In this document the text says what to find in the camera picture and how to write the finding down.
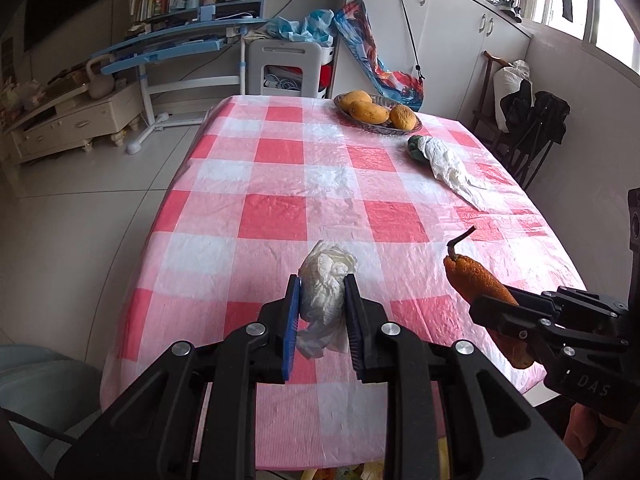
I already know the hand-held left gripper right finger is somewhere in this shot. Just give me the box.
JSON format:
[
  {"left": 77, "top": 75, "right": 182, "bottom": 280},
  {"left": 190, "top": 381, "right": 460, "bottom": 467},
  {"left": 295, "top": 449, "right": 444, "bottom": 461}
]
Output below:
[{"left": 342, "top": 274, "right": 583, "bottom": 480}]

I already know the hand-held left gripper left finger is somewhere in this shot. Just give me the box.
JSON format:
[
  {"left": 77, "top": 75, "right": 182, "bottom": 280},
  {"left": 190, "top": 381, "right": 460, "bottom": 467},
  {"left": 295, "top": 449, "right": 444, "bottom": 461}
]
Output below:
[{"left": 55, "top": 274, "right": 304, "bottom": 480}]

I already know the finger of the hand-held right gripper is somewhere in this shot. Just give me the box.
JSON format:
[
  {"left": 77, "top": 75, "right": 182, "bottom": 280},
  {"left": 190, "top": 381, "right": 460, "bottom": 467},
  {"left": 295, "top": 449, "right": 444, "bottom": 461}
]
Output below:
[
  {"left": 502, "top": 285, "right": 631, "bottom": 321},
  {"left": 470, "top": 296, "right": 626, "bottom": 366}
]

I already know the orange wrinkled pepper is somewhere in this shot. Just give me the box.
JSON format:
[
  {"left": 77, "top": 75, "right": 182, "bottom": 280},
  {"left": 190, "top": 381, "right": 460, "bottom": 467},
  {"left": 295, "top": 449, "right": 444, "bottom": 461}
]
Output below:
[{"left": 444, "top": 226, "right": 536, "bottom": 370}]

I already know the pink garment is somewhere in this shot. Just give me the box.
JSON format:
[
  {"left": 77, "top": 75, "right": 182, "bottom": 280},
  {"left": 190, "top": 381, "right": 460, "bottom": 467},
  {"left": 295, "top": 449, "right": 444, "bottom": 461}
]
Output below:
[{"left": 565, "top": 402, "right": 608, "bottom": 461}]

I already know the black folding chair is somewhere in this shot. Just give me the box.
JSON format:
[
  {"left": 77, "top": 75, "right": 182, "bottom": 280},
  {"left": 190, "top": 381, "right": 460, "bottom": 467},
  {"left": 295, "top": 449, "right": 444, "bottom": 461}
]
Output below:
[{"left": 505, "top": 110, "right": 566, "bottom": 191}]

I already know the pink checkered tablecloth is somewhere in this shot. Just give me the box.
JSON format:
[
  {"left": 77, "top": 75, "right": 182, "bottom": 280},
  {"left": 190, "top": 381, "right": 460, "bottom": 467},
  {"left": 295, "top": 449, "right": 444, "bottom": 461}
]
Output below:
[{"left": 100, "top": 92, "right": 586, "bottom": 473}]

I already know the black jacket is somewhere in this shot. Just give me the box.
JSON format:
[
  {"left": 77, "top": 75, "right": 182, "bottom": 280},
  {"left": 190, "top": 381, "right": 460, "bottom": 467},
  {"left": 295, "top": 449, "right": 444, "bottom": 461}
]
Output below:
[{"left": 500, "top": 80, "right": 571, "bottom": 133}]

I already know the dark woven fruit basket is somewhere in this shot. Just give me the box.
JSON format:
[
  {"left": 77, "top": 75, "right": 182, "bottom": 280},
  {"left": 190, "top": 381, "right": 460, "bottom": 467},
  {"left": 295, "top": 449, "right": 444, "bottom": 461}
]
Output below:
[{"left": 333, "top": 92, "right": 423, "bottom": 137}]

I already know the spotted yellow mango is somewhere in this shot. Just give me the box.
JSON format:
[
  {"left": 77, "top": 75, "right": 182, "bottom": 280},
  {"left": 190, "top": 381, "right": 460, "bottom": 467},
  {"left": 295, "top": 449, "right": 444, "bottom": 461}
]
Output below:
[{"left": 389, "top": 105, "right": 416, "bottom": 130}]

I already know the white bag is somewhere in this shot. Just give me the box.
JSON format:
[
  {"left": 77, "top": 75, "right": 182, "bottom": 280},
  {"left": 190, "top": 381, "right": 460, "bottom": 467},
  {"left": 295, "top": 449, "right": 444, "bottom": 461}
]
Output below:
[{"left": 492, "top": 59, "right": 533, "bottom": 121}]

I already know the colourful printed bag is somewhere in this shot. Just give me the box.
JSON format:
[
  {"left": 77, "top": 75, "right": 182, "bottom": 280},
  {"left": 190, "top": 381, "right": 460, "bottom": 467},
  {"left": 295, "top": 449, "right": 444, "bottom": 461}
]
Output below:
[{"left": 333, "top": 0, "right": 426, "bottom": 112}]

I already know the light blue plastic tub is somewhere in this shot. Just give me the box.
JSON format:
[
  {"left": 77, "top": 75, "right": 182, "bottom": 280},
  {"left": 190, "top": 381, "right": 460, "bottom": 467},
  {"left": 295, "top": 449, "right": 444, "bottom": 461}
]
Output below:
[{"left": 0, "top": 344, "right": 108, "bottom": 480}]

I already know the white plastic stool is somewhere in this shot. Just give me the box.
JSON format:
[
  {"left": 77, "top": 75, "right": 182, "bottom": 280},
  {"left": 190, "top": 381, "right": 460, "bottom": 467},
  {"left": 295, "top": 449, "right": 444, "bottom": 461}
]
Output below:
[{"left": 247, "top": 39, "right": 326, "bottom": 100}]

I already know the white storage basket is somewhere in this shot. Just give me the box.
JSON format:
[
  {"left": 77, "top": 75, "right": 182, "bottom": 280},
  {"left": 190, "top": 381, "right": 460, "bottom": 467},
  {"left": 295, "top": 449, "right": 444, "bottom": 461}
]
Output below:
[{"left": 319, "top": 42, "right": 337, "bottom": 100}]

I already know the window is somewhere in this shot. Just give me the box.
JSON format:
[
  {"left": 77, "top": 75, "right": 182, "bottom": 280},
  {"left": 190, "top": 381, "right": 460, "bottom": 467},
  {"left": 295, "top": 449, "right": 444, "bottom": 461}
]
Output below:
[{"left": 480, "top": 0, "right": 640, "bottom": 66}]

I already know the white cabinet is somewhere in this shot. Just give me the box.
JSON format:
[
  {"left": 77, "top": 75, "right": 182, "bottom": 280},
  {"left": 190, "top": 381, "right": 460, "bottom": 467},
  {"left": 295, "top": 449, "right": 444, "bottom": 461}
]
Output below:
[{"left": 345, "top": 0, "right": 533, "bottom": 121}]

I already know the cream television cabinet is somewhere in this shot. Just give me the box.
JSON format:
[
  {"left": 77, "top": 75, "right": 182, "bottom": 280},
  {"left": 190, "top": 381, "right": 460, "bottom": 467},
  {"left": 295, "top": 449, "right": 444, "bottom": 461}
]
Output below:
[{"left": 2, "top": 80, "right": 143, "bottom": 163}]

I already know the light blue plastic bag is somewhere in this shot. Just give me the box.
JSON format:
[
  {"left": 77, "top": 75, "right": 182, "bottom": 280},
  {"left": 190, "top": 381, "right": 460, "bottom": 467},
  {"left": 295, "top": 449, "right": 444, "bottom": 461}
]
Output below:
[{"left": 266, "top": 9, "right": 335, "bottom": 45}]

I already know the blue and white study desk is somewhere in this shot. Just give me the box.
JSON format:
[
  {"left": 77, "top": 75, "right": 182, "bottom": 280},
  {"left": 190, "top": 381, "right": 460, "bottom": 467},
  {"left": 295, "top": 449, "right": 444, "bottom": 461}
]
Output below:
[{"left": 92, "top": 0, "right": 271, "bottom": 156}]

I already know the beige kettlebell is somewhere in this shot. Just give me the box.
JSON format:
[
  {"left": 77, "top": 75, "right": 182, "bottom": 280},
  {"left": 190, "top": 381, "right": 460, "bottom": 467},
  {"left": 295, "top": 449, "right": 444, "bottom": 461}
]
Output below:
[{"left": 86, "top": 57, "right": 115, "bottom": 100}]

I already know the brown tray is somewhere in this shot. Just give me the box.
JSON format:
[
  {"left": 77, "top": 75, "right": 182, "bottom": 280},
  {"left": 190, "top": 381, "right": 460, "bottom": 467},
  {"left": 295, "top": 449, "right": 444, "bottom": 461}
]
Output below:
[{"left": 45, "top": 67, "right": 88, "bottom": 98}]

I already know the crumpled plastic bag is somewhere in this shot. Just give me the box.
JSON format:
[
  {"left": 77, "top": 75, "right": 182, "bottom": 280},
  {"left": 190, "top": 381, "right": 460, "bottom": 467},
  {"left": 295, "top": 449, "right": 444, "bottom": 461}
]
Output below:
[{"left": 0, "top": 80, "right": 41, "bottom": 111}]

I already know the bundle of white cables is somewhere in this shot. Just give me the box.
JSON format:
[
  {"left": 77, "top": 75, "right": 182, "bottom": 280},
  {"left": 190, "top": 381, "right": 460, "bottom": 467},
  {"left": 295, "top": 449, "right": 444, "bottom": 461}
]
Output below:
[{"left": 263, "top": 75, "right": 303, "bottom": 92}]

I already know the black cable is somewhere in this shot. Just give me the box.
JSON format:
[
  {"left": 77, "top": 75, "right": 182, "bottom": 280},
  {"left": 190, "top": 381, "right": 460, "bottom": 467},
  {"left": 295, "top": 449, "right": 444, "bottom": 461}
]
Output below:
[{"left": 0, "top": 407, "right": 78, "bottom": 445}]

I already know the black cord with toggle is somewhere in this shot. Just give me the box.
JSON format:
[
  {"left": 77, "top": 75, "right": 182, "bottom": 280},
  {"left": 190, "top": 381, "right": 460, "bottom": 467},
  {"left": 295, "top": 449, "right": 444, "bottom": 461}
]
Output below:
[{"left": 362, "top": 0, "right": 426, "bottom": 81}]

